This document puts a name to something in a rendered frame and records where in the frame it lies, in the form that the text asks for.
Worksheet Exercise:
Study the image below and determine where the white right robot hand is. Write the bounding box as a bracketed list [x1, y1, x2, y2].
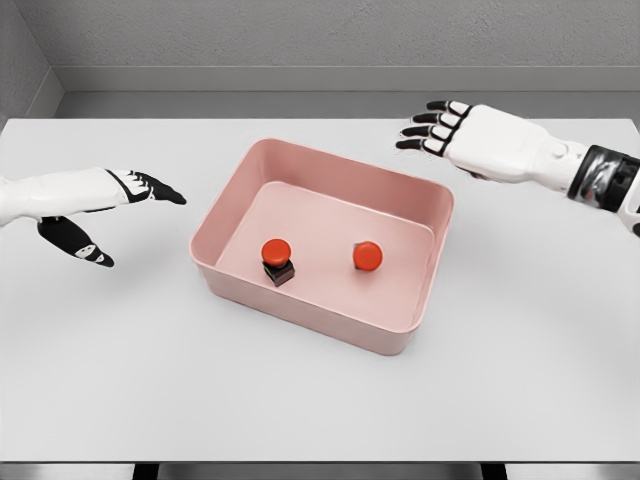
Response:
[395, 100, 550, 184]

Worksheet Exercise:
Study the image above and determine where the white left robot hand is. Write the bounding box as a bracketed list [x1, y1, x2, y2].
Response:
[30, 168, 188, 270]

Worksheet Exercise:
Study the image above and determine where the pink rectangular basket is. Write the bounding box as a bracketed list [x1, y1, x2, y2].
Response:
[188, 137, 456, 357]

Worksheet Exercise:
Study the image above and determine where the red button industrial switch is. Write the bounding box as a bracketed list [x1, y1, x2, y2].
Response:
[260, 238, 295, 289]
[351, 240, 384, 274]

